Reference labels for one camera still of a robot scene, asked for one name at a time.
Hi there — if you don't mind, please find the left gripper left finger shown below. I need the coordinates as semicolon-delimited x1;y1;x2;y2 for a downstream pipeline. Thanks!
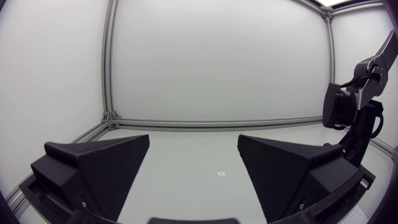
30;134;150;222

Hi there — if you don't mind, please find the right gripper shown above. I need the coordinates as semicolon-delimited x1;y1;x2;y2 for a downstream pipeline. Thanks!
338;99;385;167

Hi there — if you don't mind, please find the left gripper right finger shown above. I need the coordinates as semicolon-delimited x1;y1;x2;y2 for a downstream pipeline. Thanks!
237;134;365;223

